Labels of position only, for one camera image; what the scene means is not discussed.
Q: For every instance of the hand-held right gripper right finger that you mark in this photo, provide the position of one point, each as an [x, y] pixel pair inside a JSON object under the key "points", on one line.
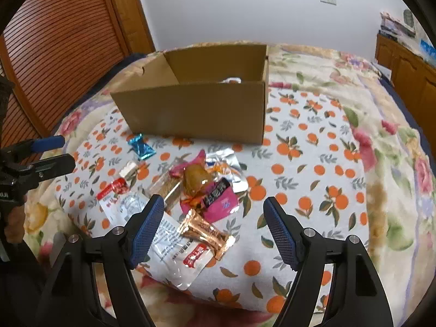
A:
{"points": [[282, 235]]}

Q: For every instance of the blue box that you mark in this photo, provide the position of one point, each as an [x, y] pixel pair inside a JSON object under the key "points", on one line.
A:
{"points": [[428, 48]]}

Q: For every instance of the red white sausage packet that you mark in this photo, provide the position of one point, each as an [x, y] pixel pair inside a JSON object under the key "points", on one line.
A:
{"points": [[114, 190]]}

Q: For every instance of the clear round biscuit packet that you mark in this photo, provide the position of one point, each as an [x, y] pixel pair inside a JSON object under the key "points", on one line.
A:
{"points": [[128, 170]]}

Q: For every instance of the pink packet with black label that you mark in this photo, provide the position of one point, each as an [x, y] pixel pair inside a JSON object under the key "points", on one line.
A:
{"points": [[221, 207]]}

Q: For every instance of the louvered wooden door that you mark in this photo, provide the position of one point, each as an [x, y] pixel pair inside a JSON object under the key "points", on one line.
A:
{"points": [[68, 41]]}

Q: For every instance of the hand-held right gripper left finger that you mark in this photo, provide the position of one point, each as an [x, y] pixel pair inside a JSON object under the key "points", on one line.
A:
{"points": [[146, 233]]}

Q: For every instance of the silver foil packet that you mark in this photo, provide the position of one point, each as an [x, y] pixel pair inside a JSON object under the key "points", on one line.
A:
{"points": [[233, 161]]}

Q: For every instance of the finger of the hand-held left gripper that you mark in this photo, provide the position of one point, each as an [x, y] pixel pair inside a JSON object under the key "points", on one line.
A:
{"points": [[49, 142], [56, 165]]}

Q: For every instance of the grey oval mesh object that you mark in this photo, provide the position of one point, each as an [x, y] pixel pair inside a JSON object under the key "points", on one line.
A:
{"points": [[408, 17]]}

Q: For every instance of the blue candy wrapper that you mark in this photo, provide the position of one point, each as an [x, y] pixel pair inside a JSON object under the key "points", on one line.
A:
{"points": [[142, 149]]}

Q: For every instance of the copper foil snack wrapper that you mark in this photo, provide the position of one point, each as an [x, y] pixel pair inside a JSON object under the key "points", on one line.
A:
{"points": [[204, 233]]}

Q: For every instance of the stack of boxes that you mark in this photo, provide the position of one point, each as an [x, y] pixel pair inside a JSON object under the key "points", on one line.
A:
{"points": [[395, 25]]}

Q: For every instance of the clear stick biscuit packet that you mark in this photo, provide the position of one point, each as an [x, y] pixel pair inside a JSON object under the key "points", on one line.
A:
{"points": [[167, 187]]}

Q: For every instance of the orange fruit print cloth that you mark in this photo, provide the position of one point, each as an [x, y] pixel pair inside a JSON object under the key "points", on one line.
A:
{"points": [[306, 163]]}

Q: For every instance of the clear packet with red label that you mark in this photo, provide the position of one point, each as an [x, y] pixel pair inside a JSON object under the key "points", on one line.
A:
{"points": [[177, 255]]}

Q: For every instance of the white blue snack packet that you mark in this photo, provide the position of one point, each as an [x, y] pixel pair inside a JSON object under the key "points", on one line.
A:
{"points": [[229, 80]]}

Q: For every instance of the wooden cabinet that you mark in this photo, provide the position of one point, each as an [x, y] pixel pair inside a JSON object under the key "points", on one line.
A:
{"points": [[408, 71]]}

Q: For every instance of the orange snack wrapper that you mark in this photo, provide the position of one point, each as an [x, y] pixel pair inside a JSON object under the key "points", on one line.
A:
{"points": [[219, 169]]}

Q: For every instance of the clear packet with brown snack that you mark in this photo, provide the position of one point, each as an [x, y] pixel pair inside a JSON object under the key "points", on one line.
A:
{"points": [[196, 177]]}

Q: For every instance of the person's left hand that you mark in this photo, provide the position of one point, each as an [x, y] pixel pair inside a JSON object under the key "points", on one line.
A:
{"points": [[14, 223]]}

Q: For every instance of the brown cardboard box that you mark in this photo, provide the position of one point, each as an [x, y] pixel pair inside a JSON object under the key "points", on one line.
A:
{"points": [[190, 115]]}

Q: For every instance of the pink candy wrapper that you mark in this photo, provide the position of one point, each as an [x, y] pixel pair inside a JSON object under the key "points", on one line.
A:
{"points": [[194, 159]]}

